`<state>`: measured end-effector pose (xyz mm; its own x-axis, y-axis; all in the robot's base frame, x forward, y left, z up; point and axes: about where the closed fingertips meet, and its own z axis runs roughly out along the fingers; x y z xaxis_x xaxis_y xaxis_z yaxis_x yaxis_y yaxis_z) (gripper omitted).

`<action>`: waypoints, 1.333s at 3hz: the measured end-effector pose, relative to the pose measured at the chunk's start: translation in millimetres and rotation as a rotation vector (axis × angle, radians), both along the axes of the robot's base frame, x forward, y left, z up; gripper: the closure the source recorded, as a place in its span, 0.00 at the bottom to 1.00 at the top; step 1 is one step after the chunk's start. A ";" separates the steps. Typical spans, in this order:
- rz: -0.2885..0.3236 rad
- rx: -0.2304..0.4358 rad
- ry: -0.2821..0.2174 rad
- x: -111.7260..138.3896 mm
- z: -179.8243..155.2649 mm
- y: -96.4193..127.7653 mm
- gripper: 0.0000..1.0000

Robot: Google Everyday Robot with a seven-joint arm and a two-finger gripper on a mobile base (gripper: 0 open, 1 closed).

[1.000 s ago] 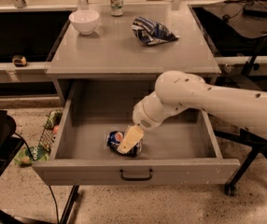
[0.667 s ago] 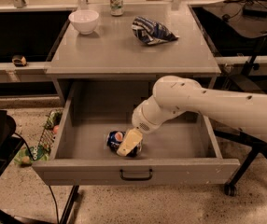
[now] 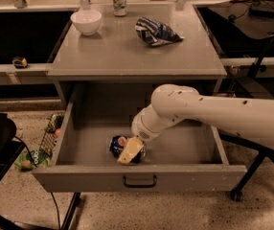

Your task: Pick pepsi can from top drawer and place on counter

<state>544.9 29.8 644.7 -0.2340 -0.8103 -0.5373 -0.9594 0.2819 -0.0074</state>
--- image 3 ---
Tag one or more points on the blue striped chip bag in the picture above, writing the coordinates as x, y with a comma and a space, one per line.
155, 33

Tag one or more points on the black power adapter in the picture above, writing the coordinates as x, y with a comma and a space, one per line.
262, 9

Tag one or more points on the white bowl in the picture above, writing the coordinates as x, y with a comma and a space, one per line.
86, 22

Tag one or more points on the green snack bag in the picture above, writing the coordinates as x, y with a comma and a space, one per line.
35, 158

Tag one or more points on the grey open top drawer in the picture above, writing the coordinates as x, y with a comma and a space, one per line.
187, 157

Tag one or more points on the black side table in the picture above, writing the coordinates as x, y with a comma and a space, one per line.
234, 33

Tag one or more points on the blue pepsi can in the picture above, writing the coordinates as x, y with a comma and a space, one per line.
117, 145

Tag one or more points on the yellow black tape measure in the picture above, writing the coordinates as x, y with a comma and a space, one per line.
19, 62

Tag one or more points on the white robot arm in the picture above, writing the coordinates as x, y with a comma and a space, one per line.
170, 104

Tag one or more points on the wire basket with snacks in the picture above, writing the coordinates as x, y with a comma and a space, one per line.
49, 139

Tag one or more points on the grey cabinet counter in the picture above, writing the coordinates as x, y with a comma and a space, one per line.
116, 53

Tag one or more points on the black drawer handle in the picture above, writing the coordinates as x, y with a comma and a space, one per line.
139, 183

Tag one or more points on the black office chair right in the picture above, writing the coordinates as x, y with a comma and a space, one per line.
247, 86

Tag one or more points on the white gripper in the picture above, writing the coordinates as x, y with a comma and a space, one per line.
140, 128

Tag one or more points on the green and white soda can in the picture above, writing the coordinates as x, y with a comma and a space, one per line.
119, 7

